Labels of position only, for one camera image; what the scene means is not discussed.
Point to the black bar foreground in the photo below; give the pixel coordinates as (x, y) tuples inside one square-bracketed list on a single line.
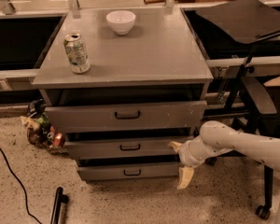
[(60, 198)]

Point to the wooden stick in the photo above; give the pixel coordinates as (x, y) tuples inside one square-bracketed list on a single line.
[(147, 2)]

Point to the grey bottom drawer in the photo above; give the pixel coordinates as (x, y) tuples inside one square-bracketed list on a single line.
[(128, 171)]

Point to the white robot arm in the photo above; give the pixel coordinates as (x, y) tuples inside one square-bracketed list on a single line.
[(215, 139)]

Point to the pile of snack items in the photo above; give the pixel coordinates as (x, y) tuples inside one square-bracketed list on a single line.
[(40, 131)]

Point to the grey drawer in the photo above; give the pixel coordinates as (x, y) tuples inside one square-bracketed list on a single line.
[(106, 118), (122, 148), (128, 171)]

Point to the green white soda can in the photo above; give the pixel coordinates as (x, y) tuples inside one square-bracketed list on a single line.
[(76, 52)]

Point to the black office chair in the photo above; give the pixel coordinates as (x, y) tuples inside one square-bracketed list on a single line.
[(247, 29)]

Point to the grey drawer cabinet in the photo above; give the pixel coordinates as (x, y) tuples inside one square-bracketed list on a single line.
[(158, 61)]

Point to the grey top drawer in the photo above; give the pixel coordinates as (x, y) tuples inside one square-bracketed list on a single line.
[(106, 118)]

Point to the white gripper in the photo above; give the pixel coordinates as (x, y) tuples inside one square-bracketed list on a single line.
[(187, 155)]

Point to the white ceramic bowl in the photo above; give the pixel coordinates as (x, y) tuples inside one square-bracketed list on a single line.
[(121, 21)]

